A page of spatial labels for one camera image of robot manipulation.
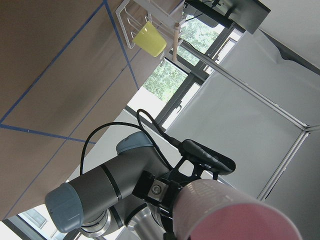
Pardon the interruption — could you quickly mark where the black laptop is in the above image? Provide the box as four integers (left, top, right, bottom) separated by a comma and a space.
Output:
183, 0, 271, 34

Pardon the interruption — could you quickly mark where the white wire cup rack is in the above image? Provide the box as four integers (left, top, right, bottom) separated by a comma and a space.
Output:
115, 0, 185, 61

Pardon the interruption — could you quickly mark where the pink plastic cup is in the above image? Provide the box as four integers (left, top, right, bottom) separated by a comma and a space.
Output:
172, 179, 302, 240

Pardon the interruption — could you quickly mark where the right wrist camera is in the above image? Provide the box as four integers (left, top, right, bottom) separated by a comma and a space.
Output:
178, 139, 236, 175

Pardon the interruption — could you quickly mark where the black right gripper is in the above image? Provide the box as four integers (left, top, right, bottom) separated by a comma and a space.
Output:
132, 159, 205, 225

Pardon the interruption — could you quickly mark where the black right camera cable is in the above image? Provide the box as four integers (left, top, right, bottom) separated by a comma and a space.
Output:
79, 108, 183, 176

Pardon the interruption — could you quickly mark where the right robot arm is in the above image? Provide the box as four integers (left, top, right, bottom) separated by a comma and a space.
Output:
45, 131, 169, 233

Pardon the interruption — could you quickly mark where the yellow plastic cup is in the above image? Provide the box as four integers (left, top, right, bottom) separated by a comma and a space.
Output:
132, 21, 167, 57

